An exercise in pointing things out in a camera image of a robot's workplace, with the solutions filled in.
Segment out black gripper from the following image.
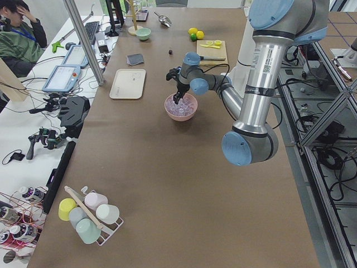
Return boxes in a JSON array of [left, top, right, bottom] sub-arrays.
[[173, 81, 190, 104]]

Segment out clear ice cubes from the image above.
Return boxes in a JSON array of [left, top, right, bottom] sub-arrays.
[[165, 96, 196, 116]]

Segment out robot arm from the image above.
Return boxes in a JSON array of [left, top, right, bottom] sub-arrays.
[[166, 1, 329, 166]]

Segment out metal ice scoop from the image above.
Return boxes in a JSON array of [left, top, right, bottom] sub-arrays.
[[154, 12, 172, 28]]

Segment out wooden cup tree stand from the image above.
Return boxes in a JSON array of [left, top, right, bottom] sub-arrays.
[[125, 0, 143, 36]]

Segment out pink cup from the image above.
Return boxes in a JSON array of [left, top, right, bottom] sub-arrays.
[[84, 192, 108, 210]]

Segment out pale white-green cup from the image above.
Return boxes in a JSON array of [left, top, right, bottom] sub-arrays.
[[96, 204, 120, 224]]

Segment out grey cup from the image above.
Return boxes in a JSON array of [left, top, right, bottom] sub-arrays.
[[69, 207, 87, 229]]

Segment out yellow cup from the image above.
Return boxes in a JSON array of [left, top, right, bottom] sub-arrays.
[[58, 198, 77, 221]]

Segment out mint green cup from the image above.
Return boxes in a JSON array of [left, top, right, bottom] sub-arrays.
[[76, 218, 101, 245]]

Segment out pink bowl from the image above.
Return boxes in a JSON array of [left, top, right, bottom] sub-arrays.
[[164, 93, 198, 122]]

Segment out cream rabbit tray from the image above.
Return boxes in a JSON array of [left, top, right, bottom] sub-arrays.
[[109, 69, 146, 99]]

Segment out wooden cutting board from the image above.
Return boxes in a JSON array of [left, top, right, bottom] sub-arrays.
[[196, 40, 228, 66]]

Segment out grey folded cloth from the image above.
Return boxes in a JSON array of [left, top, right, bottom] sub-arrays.
[[126, 54, 144, 66]]

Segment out green lime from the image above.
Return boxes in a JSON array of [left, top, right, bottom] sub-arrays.
[[190, 33, 197, 42]]

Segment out yellow plastic knife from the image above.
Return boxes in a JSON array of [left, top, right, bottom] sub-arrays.
[[199, 44, 221, 49]]

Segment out lemon slice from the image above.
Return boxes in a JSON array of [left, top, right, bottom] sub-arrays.
[[214, 40, 222, 46]]

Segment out whole yellow lemon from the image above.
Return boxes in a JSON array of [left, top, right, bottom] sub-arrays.
[[187, 27, 198, 35]]

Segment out mint green bowl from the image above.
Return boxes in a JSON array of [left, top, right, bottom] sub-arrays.
[[136, 27, 151, 41]]

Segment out teach pendant far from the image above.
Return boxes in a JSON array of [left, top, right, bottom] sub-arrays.
[[62, 45, 89, 69]]

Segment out teach pendant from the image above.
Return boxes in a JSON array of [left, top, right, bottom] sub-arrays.
[[42, 65, 81, 93], [62, 45, 89, 69]]

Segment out black keyboard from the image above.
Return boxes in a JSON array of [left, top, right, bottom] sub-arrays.
[[84, 21, 100, 45]]

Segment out teach pendant near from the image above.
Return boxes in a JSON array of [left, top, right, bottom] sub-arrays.
[[42, 65, 81, 93]]

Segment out seated person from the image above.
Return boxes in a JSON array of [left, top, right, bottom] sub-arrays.
[[1, 1, 47, 78]]

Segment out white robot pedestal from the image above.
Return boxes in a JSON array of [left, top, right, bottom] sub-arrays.
[[230, 7, 255, 89]]

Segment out aluminium frame post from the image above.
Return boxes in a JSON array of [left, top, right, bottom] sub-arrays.
[[63, 0, 104, 86]]

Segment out white wire cup rack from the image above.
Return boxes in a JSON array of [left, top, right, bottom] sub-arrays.
[[64, 185, 124, 246]]

